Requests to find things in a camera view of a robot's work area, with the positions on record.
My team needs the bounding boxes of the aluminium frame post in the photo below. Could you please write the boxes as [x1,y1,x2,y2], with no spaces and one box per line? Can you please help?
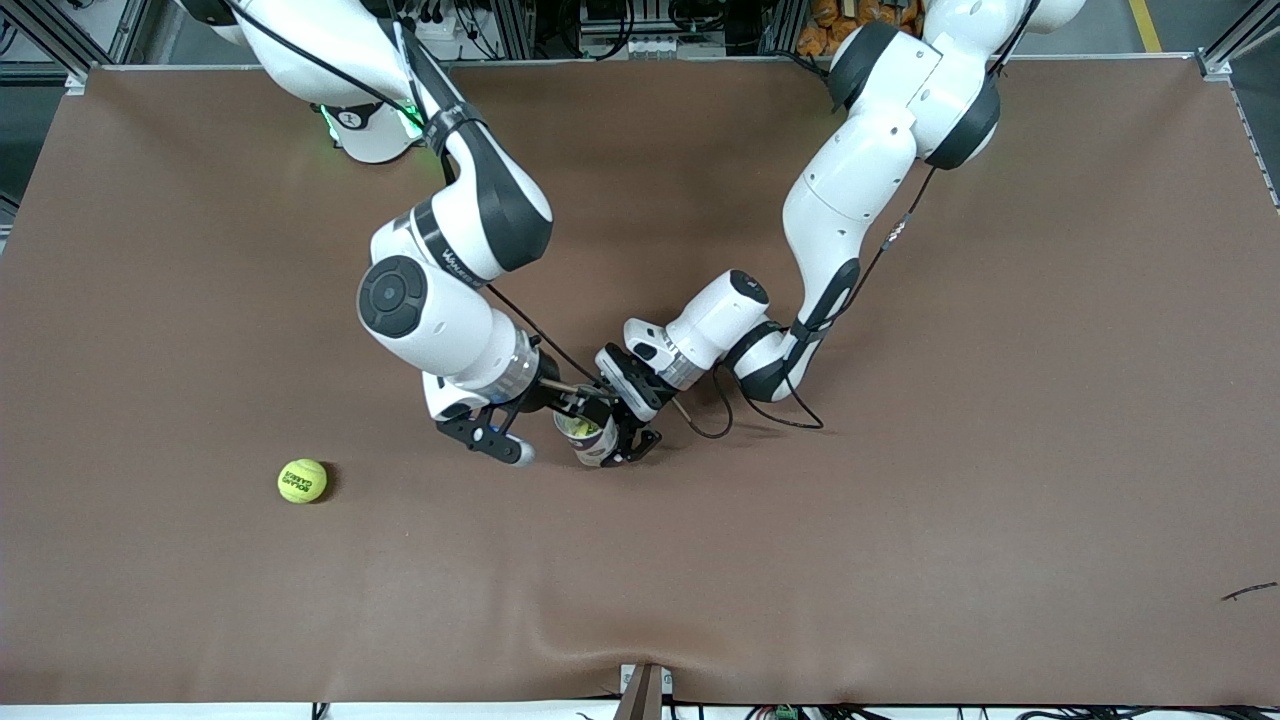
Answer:
[1195,0,1280,211]
[0,0,151,96]
[488,0,536,59]

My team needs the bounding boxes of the white terminal block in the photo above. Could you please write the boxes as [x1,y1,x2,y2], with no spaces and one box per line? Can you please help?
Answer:
[580,30,683,59]

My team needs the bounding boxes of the orange snack bags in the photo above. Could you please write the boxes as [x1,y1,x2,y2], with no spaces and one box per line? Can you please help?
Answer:
[797,0,926,58]

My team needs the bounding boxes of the brown table mat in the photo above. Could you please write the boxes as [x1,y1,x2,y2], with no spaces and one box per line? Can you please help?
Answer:
[0,58,1280,707]

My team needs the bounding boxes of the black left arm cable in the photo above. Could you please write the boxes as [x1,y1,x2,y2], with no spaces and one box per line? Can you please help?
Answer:
[675,0,1036,441]

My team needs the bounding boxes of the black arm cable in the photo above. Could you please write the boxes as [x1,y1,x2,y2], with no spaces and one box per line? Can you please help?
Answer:
[222,0,606,391]
[675,0,1036,441]

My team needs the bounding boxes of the Roland Garros yellow tennis ball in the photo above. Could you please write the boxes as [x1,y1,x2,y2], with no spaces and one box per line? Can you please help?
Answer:
[277,458,329,505]

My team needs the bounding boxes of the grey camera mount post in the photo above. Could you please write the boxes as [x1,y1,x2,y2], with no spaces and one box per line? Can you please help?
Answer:
[612,663,675,720]

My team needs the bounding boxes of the white power strip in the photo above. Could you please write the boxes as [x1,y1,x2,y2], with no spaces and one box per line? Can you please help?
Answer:
[410,0,471,43]

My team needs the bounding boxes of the Wilson tennis ball can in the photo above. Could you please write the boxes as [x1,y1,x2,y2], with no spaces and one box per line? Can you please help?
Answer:
[553,405,622,470]

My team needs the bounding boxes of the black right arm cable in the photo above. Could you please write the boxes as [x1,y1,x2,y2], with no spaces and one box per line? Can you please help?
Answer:
[222,0,606,391]

